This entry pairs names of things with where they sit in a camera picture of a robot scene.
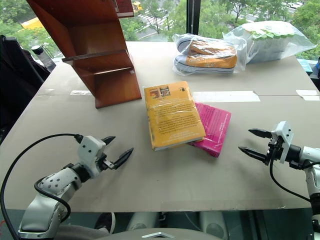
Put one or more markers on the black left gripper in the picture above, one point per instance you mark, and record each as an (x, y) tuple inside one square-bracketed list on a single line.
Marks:
[(109, 165)]

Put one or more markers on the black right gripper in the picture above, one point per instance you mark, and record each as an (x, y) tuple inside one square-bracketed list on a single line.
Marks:
[(273, 150)]

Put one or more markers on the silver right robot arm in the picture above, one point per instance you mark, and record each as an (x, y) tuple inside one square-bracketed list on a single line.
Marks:
[(311, 160)]

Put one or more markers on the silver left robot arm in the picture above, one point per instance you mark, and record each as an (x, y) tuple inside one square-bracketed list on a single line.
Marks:
[(52, 190)]

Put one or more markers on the pink paperback book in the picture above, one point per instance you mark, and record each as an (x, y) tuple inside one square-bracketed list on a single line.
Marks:
[(216, 130)]

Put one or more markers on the yellow paperback book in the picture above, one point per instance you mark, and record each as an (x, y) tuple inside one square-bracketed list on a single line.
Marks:
[(172, 117)]

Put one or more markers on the brown wooden bookshelf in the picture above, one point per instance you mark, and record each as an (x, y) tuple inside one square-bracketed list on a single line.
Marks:
[(105, 75)]

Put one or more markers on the dark red book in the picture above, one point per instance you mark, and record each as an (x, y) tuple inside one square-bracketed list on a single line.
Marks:
[(125, 7)]

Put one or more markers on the long white tape strip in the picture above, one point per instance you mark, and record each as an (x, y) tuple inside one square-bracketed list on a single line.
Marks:
[(225, 96)]

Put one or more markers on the small white tape strip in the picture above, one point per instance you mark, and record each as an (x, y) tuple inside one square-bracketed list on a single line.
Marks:
[(80, 92)]

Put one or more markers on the short white tape strip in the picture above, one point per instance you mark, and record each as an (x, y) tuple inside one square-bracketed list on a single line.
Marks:
[(308, 95)]

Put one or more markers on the black shoe with white sole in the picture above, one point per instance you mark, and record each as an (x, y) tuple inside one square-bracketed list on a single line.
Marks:
[(106, 222)]

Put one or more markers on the grey rounded cylinder shape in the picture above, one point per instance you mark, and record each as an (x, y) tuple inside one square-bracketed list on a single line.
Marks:
[(213, 223), (142, 221)]

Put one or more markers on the clear plastic shoe bag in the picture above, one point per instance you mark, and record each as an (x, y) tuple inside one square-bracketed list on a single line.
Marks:
[(240, 57)]

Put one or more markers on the blue box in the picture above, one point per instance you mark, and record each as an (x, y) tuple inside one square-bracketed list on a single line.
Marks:
[(308, 66)]

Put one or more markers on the orange canvas sneaker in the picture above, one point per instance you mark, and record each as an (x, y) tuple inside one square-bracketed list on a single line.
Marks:
[(207, 63), (212, 48)]

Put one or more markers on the white and green item stack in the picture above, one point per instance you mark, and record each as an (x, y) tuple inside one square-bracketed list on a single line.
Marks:
[(267, 45)]

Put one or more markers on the large clear plastic bag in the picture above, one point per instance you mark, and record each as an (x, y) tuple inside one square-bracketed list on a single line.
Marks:
[(300, 42)]

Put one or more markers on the clear bottle with black cap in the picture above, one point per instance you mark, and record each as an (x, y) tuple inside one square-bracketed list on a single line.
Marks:
[(45, 58)]

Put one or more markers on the black chair with jacket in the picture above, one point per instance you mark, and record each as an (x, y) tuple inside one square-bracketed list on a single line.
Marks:
[(17, 82)]

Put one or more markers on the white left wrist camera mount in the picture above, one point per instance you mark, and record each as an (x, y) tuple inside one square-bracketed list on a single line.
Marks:
[(90, 152)]

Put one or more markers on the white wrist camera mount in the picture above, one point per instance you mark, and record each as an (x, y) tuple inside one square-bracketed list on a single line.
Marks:
[(283, 135), (90, 152)]

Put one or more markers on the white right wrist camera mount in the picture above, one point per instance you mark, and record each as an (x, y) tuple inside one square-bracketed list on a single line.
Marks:
[(283, 135)]

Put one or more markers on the black window frame post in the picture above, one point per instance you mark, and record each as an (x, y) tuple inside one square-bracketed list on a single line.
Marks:
[(193, 17)]

